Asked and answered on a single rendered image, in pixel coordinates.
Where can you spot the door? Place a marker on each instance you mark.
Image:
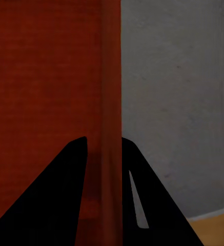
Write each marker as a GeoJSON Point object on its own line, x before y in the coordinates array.
{"type": "Point", "coordinates": [210, 230]}

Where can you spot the storage box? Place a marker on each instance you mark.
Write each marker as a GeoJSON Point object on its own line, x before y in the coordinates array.
{"type": "Point", "coordinates": [60, 79]}

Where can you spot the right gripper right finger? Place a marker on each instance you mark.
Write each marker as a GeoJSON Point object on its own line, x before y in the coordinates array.
{"type": "Point", "coordinates": [167, 225]}

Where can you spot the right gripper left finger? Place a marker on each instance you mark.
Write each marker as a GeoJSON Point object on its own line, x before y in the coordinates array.
{"type": "Point", "coordinates": [47, 213]}

